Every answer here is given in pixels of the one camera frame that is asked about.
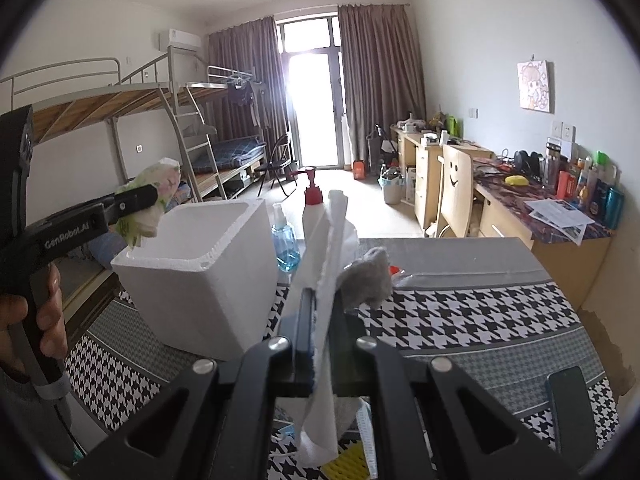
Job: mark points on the blue liquid spray bottle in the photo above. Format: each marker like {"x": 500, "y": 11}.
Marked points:
{"x": 285, "y": 255}

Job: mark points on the white paper towel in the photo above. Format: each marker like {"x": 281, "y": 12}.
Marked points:
{"x": 325, "y": 260}

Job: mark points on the white wall sockets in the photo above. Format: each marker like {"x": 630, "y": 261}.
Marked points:
{"x": 563, "y": 131}

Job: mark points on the black desk device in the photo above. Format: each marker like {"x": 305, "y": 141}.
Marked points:
{"x": 527, "y": 162}

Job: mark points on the person's left hand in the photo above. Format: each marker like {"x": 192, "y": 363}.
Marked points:
{"x": 52, "y": 320}

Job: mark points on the dark patterned desk cloth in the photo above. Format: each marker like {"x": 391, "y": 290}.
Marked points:
{"x": 510, "y": 200}

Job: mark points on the dark hanging clothes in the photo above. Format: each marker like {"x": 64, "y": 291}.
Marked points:
{"x": 240, "y": 95}

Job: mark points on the person's left forearm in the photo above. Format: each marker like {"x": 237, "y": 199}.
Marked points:
{"x": 25, "y": 410}

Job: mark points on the wall poster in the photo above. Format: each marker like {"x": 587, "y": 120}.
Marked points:
{"x": 535, "y": 85}

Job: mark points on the white air conditioner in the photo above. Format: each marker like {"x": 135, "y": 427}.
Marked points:
{"x": 180, "y": 40}

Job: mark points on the yellow foam net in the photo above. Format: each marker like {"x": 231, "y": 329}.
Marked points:
{"x": 345, "y": 467}

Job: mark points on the row of toiletry bottles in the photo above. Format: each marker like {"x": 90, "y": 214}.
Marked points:
{"x": 590, "y": 190}

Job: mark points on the white foam box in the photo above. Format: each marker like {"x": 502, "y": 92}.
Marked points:
{"x": 200, "y": 300}

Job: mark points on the orange container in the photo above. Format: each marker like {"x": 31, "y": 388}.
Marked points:
{"x": 358, "y": 170}

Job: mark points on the red snack wrapper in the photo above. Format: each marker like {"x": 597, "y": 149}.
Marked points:
{"x": 395, "y": 270}

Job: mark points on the yellow object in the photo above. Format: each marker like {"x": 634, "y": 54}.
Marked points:
{"x": 516, "y": 180}

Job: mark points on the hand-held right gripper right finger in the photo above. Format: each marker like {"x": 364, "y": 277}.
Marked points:
{"x": 350, "y": 355}

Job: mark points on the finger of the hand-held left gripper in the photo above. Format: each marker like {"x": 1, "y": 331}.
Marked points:
{"x": 132, "y": 201}

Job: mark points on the houndstooth tablecloth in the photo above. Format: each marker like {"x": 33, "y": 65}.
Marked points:
{"x": 450, "y": 320}

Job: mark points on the wooden chair with smiley face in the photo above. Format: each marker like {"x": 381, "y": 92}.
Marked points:
{"x": 455, "y": 180}

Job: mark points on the black smartphone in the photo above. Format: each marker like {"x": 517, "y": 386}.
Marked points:
{"x": 570, "y": 405}

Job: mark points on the white bottle with red pump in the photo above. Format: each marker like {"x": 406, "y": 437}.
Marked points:
{"x": 312, "y": 220}

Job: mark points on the glass balcony door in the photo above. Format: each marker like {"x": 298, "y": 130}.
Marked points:
{"x": 310, "y": 110}

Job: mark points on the wooden desk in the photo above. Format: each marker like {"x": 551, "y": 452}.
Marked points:
{"x": 550, "y": 260}
{"x": 425, "y": 170}

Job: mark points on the printed paper sheets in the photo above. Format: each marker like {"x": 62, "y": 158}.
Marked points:
{"x": 560, "y": 215}

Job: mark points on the grey felt cloth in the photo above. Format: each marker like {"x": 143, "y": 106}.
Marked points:
{"x": 370, "y": 275}

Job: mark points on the metal bunk bed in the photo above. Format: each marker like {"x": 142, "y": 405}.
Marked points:
{"x": 75, "y": 105}
{"x": 230, "y": 152}

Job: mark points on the white bucket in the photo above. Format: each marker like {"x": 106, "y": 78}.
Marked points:
{"x": 394, "y": 192}

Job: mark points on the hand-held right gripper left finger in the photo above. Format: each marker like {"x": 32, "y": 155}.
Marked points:
{"x": 297, "y": 340}

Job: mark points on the brown curtain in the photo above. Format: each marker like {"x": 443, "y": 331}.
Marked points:
{"x": 375, "y": 70}
{"x": 250, "y": 60}

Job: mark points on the floral wrapper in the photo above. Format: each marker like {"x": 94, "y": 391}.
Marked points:
{"x": 160, "y": 180}

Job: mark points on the black folding chair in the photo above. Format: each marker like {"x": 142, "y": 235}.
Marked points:
{"x": 282, "y": 152}

